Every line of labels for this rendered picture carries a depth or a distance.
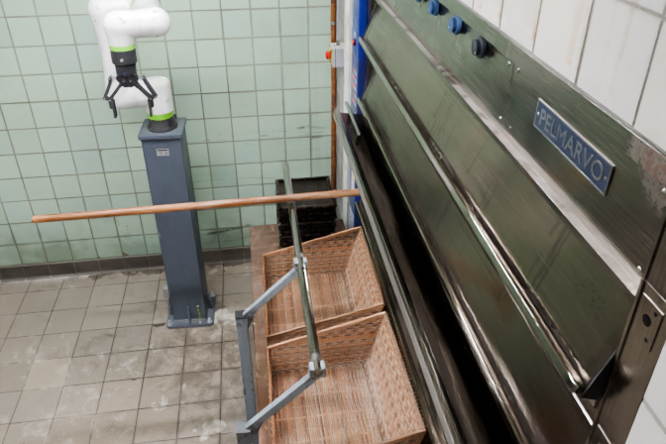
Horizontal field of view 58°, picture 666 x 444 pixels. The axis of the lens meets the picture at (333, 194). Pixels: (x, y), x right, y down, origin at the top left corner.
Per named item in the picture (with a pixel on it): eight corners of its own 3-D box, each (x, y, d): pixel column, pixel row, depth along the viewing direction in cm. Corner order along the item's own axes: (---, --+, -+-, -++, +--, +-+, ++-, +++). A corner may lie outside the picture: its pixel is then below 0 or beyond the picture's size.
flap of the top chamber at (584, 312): (367, 43, 242) (386, -5, 233) (593, 397, 90) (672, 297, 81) (357, 40, 241) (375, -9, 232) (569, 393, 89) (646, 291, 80)
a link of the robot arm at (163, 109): (140, 112, 292) (133, 75, 283) (171, 108, 297) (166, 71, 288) (143, 123, 282) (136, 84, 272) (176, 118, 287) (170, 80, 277)
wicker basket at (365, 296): (361, 271, 296) (363, 224, 282) (384, 355, 248) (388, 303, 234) (262, 278, 291) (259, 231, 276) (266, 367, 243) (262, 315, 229)
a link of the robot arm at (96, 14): (106, 103, 285) (83, -9, 253) (142, 98, 290) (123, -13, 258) (109, 116, 276) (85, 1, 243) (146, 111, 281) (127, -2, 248)
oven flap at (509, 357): (365, 103, 255) (383, 60, 247) (559, 499, 104) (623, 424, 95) (356, 100, 254) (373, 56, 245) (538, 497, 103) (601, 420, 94)
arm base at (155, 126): (153, 112, 308) (151, 101, 305) (181, 110, 310) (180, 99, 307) (144, 133, 286) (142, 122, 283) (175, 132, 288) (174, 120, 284)
